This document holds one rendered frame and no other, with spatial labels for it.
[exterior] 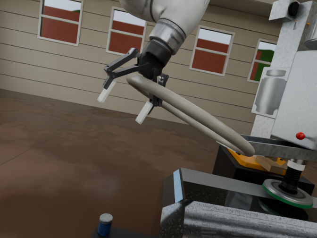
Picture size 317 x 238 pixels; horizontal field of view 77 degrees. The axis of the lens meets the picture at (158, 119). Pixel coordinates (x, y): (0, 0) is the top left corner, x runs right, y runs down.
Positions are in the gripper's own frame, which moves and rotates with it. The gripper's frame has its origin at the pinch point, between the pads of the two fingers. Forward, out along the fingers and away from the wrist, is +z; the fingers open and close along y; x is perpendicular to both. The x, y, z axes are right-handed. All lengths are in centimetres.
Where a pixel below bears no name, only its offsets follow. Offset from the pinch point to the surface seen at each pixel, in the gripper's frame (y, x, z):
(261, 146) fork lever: 53, -14, -15
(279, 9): 101, 52, -125
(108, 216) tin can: 77, 68, 86
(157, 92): 0.4, -9.4, -8.7
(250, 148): 24.7, -24.3, -9.5
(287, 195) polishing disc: 86, -21, -4
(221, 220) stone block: 57, -15, 19
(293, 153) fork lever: 70, -19, -21
